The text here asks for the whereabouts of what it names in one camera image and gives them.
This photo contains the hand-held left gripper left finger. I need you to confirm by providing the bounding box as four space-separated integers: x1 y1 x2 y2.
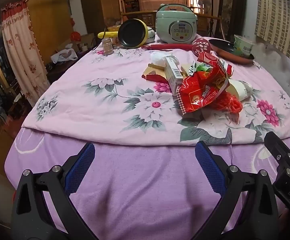
11 142 103 240

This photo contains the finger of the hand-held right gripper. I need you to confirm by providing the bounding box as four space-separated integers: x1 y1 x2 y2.
265 131 290 171

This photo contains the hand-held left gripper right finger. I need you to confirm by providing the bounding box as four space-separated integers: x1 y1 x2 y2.
194 141 279 240

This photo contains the torn brown cardboard box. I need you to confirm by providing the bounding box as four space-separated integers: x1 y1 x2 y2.
142 64 170 83

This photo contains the pink floral blanket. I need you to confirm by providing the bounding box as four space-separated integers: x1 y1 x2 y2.
21 34 290 147

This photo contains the purple blanket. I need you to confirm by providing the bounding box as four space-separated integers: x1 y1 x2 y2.
5 127 290 240

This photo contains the red plastic net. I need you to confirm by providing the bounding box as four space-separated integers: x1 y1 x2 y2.
210 91 243 113

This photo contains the white paper cup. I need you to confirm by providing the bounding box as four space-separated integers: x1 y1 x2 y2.
226 79 254 102

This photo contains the red snack bag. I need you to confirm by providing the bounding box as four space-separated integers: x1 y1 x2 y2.
176 59 232 115

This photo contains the white carton box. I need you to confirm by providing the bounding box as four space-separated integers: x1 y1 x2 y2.
164 57 185 97

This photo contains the red and white beer box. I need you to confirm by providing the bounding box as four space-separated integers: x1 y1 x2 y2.
197 52 234 77

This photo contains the green paper cup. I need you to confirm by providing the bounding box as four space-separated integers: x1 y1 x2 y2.
234 34 255 57

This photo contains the white plastic bag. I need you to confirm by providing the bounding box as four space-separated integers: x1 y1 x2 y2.
50 48 78 64

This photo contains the copper frying pan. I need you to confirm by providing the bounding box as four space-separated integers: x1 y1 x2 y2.
208 39 256 64

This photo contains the white paper tissue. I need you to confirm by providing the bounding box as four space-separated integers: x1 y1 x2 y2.
150 52 178 68

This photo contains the red massage hammer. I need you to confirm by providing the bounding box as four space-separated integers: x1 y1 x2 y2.
142 38 212 56

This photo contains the toothpick holder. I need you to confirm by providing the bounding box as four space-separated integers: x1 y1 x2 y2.
102 37 114 56

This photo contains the floral curtain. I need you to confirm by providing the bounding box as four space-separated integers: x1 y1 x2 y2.
1 0 47 108

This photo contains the yellow frying pan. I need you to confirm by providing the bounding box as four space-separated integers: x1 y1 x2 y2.
98 19 149 49

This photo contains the white ceramic pot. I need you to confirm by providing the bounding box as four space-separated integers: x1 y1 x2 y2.
145 26 156 43

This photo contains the light green rice cooker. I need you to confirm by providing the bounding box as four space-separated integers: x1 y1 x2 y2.
156 4 198 43

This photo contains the framed picture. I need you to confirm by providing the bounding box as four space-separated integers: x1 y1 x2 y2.
220 0 247 40

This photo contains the electric fan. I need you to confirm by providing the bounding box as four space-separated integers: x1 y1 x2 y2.
197 0 213 14

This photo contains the black power cable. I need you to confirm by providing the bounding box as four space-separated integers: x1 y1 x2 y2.
91 27 108 50

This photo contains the woven wall mat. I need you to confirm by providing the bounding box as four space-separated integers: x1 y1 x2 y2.
255 0 290 65

